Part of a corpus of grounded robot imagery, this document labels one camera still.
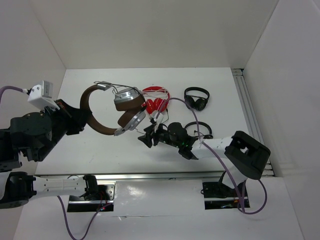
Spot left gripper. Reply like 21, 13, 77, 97
35, 98, 94, 161

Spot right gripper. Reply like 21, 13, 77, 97
137, 121, 181, 148

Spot brown silver headphones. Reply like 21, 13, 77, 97
79, 81, 146, 136

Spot thin black headphone cable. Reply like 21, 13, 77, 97
109, 83, 171, 133

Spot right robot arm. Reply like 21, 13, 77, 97
138, 122, 271, 196

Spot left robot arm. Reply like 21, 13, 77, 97
0, 99, 99, 209

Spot red headphones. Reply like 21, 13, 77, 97
142, 86, 170, 116

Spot black headphones far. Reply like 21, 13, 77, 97
184, 86, 210, 111

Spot black headphones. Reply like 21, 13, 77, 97
184, 121, 214, 139
184, 86, 210, 111

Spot black headphones near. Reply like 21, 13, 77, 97
184, 121, 214, 139

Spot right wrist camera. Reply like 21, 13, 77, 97
149, 110, 164, 125

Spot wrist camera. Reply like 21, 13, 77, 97
149, 110, 164, 125
27, 80, 58, 111

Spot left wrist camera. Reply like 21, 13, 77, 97
27, 80, 58, 111

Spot aluminium front rail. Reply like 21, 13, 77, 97
39, 170, 238, 186

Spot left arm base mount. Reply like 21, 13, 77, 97
67, 182, 116, 213

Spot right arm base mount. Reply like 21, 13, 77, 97
200, 182, 240, 210

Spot aluminium side rail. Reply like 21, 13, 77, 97
232, 69, 275, 177

